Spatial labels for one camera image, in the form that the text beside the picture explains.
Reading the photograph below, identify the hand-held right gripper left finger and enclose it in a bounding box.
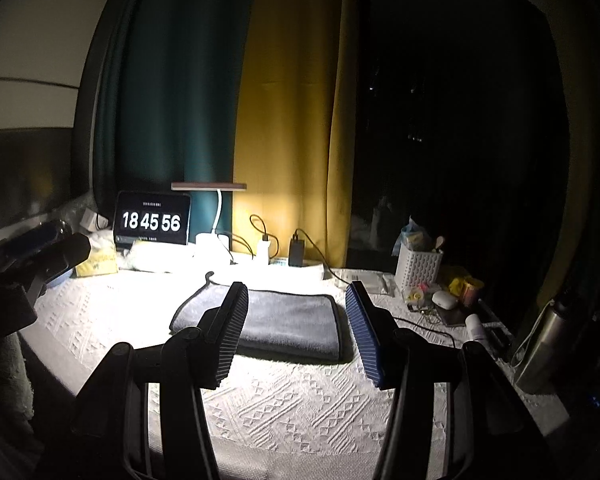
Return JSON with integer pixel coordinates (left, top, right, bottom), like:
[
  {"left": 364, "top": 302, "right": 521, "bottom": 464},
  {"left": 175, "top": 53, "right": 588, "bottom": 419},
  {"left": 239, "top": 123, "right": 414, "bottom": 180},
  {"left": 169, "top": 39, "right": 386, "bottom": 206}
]
[{"left": 35, "top": 281, "right": 251, "bottom": 480}]

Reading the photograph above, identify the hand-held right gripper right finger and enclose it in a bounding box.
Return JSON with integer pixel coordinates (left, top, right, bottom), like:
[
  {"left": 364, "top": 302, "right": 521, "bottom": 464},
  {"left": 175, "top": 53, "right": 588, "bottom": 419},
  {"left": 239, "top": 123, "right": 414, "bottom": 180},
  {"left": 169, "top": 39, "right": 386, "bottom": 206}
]
[{"left": 344, "top": 280, "right": 556, "bottom": 480}]

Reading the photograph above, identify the grey towel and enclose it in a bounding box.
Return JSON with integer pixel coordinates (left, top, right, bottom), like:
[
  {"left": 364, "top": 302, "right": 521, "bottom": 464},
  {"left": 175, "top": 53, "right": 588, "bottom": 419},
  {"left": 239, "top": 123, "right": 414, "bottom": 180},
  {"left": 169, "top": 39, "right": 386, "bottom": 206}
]
[{"left": 169, "top": 271, "right": 349, "bottom": 361}]

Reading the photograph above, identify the person's left forearm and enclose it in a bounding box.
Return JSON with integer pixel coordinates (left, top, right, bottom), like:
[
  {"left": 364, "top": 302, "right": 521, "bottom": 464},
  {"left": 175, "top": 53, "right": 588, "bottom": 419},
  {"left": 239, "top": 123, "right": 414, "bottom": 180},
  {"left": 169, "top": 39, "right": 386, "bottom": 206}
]
[{"left": 0, "top": 330, "right": 35, "bottom": 423}]

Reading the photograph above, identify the yellow tissue pack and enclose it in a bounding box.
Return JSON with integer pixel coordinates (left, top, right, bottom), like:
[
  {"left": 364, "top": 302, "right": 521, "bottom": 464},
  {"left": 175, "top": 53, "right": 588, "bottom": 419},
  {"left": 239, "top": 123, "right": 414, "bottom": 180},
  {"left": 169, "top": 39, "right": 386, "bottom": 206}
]
[{"left": 74, "top": 249, "right": 119, "bottom": 278}]

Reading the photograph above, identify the white power adapter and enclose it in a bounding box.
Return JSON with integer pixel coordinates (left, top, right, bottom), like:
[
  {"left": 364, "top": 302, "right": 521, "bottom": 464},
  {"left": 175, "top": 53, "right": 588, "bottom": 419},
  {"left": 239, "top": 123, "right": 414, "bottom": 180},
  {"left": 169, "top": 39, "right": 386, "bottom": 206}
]
[{"left": 79, "top": 209, "right": 109, "bottom": 232}]

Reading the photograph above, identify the white plastic bag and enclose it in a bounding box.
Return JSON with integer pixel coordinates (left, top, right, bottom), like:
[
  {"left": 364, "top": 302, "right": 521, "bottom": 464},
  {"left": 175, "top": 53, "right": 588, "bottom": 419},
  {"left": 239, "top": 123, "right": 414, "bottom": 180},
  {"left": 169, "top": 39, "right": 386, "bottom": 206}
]
[{"left": 119, "top": 240, "right": 197, "bottom": 274}]

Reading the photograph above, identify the white power strip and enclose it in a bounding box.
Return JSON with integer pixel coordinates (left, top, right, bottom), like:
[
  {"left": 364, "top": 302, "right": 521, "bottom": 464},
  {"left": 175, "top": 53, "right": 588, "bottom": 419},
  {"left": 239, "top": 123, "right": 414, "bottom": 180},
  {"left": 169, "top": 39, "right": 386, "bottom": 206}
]
[{"left": 269, "top": 257, "right": 327, "bottom": 282}]

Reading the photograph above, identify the white perforated basket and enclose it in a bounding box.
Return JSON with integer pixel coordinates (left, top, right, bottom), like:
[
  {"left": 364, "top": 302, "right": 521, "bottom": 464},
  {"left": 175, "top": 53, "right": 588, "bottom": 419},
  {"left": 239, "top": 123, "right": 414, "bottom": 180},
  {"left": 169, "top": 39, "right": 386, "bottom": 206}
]
[{"left": 394, "top": 243, "right": 444, "bottom": 294}]

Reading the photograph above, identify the tablet with clock display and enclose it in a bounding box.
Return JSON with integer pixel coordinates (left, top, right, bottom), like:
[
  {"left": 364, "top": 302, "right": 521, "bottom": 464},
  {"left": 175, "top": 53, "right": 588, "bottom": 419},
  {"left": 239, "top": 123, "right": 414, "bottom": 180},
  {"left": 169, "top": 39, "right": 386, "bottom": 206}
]
[{"left": 113, "top": 190, "right": 191, "bottom": 249}]

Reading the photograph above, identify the white textured tablecloth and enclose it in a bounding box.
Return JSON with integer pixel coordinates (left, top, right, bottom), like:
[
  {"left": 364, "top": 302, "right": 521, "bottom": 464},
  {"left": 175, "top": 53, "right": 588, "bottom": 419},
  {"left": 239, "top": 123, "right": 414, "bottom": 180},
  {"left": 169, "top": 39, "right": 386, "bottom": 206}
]
[{"left": 17, "top": 255, "right": 572, "bottom": 480}]

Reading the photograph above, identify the small white bottle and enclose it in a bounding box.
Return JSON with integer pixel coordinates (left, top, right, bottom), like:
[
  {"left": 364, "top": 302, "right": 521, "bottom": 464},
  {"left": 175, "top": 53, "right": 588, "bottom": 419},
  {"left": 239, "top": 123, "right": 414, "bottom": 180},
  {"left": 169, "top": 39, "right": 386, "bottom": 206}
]
[{"left": 464, "top": 313, "right": 487, "bottom": 344}]

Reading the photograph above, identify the black charger plug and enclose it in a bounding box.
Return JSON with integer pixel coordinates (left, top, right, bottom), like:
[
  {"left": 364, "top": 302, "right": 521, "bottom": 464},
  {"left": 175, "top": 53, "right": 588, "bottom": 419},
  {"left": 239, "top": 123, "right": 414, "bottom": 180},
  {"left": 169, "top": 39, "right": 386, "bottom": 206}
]
[{"left": 288, "top": 232, "right": 306, "bottom": 267}]

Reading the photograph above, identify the yellow pink small cup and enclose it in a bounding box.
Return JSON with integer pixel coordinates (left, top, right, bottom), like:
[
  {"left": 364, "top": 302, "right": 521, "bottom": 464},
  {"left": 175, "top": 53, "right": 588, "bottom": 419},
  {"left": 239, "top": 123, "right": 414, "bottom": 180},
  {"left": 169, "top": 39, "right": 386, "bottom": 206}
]
[{"left": 449, "top": 277, "right": 485, "bottom": 307}]

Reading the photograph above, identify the white desk lamp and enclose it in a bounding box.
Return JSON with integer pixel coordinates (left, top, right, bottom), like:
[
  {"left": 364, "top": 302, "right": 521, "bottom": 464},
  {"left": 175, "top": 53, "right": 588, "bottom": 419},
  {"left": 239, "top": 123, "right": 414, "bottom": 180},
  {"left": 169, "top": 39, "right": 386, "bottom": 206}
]
[{"left": 171, "top": 181, "right": 248, "bottom": 262}]

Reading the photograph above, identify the steel water bottle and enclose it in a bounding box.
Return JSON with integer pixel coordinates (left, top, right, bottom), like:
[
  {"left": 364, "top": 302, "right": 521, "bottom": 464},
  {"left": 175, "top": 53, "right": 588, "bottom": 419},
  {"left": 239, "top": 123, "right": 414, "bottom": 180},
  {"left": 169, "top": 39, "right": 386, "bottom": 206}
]
[{"left": 511, "top": 289, "right": 577, "bottom": 396}]

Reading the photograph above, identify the teal curtain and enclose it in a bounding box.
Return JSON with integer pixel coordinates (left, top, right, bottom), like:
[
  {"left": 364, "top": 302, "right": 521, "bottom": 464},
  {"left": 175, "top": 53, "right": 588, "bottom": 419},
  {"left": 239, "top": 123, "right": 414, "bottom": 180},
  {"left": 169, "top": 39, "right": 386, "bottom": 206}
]
[{"left": 94, "top": 0, "right": 259, "bottom": 211}]

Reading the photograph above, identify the yellow curtain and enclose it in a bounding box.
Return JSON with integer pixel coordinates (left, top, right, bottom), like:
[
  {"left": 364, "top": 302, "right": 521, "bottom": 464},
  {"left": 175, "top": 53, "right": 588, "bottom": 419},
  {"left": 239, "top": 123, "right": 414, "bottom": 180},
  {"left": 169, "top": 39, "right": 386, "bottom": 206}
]
[{"left": 232, "top": 0, "right": 361, "bottom": 268}]

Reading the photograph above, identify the black cable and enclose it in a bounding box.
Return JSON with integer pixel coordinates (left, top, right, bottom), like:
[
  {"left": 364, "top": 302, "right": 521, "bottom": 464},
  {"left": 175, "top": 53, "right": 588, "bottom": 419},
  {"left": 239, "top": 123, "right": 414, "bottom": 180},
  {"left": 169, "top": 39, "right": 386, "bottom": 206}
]
[{"left": 393, "top": 316, "right": 458, "bottom": 348}]

